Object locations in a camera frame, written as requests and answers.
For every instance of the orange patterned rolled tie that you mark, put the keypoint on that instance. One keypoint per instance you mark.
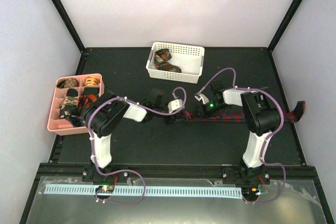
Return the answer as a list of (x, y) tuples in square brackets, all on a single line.
[(91, 81)]

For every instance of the black rolled tie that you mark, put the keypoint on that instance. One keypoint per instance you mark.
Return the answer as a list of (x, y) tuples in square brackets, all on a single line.
[(71, 92)]

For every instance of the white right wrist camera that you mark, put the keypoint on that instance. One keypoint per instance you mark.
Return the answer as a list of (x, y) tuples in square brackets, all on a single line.
[(201, 98)]

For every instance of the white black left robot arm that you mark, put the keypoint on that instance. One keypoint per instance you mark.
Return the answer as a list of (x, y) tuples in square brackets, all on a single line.
[(102, 114)]

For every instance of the brown patterned tie in basket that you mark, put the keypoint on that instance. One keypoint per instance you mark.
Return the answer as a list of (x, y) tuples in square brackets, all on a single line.
[(161, 61)]

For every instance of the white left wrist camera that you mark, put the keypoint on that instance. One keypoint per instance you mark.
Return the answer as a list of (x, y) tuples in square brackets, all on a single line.
[(175, 105)]

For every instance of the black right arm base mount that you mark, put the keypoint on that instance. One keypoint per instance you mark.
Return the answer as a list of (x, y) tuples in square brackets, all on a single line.
[(241, 175)]

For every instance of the white perforated plastic basket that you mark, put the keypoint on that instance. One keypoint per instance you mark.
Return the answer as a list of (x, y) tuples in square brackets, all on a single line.
[(189, 58)]

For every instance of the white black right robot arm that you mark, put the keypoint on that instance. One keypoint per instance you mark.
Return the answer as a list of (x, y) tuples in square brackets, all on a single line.
[(263, 116)]

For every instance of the orange navy striped tie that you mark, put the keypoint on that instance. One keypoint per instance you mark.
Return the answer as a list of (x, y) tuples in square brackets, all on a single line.
[(87, 99)]

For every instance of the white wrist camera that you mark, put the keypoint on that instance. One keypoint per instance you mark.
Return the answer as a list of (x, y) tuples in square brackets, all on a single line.
[(201, 98), (175, 105)]

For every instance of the light blue slotted cable duct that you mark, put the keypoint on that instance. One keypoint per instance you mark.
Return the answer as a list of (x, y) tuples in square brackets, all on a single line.
[(147, 191)]

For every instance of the camouflage rolled tie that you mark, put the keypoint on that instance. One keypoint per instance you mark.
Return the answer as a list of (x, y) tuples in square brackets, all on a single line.
[(69, 104)]

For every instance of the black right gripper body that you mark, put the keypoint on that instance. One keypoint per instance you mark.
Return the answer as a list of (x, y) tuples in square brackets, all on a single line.
[(210, 110)]

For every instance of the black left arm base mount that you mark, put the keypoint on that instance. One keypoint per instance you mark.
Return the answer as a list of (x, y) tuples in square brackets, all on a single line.
[(91, 175)]

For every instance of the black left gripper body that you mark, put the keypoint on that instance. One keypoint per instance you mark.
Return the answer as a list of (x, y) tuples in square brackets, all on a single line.
[(170, 119)]

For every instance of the pink divided organizer tray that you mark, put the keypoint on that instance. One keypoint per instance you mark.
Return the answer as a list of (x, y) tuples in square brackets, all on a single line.
[(71, 122)]

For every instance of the brown monogram rolled tie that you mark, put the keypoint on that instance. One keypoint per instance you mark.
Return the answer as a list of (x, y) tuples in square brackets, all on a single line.
[(67, 83)]

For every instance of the red navy striped tie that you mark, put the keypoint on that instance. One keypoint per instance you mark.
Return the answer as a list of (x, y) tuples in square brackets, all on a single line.
[(293, 117)]

